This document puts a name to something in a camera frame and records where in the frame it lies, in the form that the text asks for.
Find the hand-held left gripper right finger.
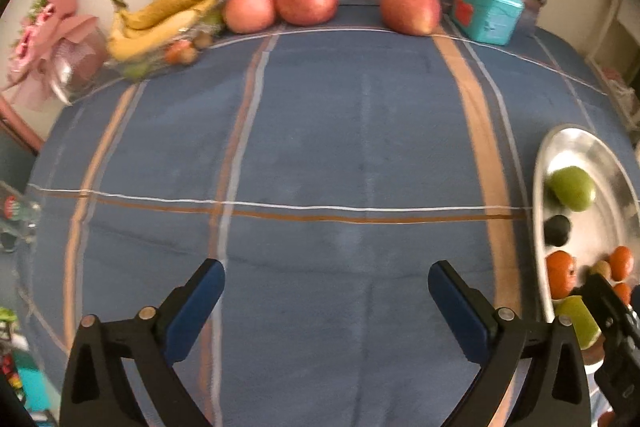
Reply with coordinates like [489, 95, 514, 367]
[429, 260, 592, 427]

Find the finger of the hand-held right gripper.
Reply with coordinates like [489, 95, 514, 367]
[582, 274, 640, 348]

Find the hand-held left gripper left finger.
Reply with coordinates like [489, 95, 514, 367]
[60, 258, 226, 427]

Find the small green mango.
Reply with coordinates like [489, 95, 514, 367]
[555, 296, 601, 350]

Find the stainless steel bowl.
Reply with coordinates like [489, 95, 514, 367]
[532, 123, 640, 358]

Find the medium orange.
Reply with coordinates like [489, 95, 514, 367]
[609, 246, 635, 282]

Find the large orange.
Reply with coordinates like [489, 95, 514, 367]
[546, 250, 576, 299]

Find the dark purple plum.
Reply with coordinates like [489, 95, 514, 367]
[544, 214, 572, 247]

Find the green apple on plate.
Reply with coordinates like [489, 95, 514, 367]
[546, 166, 597, 212]

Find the clear plastic bottle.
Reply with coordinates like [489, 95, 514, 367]
[0, 179, 43, 253]

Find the white plastic bag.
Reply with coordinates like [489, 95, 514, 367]
[605, 67, 640, 128]

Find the blue plaid tablecloth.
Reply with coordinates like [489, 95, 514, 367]
[15, 4, 640, 427]

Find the clear glass fruit bowl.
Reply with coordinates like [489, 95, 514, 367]
[102, 7, 226, 82]

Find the small red fruit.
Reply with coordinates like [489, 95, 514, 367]
[165, 41, 198, 65]

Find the white wooden shelf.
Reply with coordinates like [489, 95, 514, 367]
[585, 0, 640, 132]

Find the yellow banana bunch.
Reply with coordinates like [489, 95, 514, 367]
[107, 0, 227, 62]

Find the teal storage box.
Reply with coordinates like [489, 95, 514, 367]
[452, 0, 525, 45]

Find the small red apple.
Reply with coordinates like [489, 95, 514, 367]
[222, 0, 277, 34]

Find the pink flower bouquet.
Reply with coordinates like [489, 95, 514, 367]
[0, 0, 108, 110]

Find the large red apple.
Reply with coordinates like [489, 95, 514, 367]
[380, 0, 442, 36]

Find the medium red apple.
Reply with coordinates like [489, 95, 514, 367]
[276, 0, 338, 26]

